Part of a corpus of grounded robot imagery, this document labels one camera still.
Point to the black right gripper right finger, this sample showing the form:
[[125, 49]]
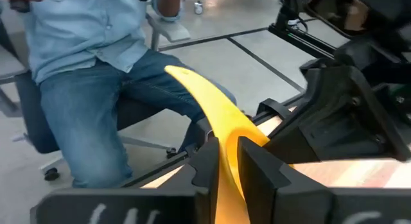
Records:
[[321, 206]]

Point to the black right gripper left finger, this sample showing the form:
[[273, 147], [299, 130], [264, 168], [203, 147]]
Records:
[[144, 206]]

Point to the yellow measuring cup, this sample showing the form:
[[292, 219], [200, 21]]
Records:
[[221, 121]]

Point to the dark office chair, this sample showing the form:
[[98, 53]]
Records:
[[32, 121]]

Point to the person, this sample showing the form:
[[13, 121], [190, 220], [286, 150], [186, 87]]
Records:
[[83, 31]]

